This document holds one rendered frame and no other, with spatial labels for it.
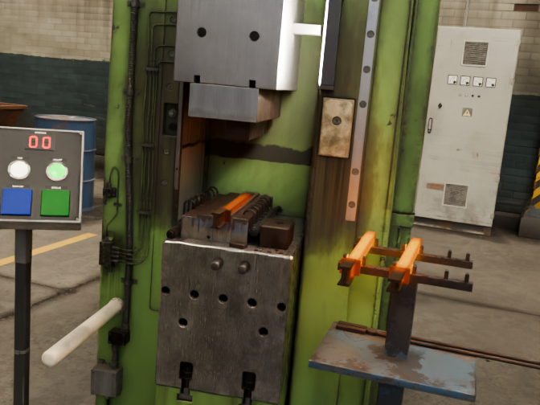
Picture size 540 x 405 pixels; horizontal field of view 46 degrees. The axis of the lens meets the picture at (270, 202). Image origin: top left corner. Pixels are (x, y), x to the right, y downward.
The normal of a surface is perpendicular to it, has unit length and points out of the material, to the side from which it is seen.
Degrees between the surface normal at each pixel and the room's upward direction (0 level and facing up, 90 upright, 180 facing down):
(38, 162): 60
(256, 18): 90
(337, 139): 90
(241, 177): 90
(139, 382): 90
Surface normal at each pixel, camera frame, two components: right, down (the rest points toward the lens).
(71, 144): 0.26, -0.32
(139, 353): -0.18, 0.17
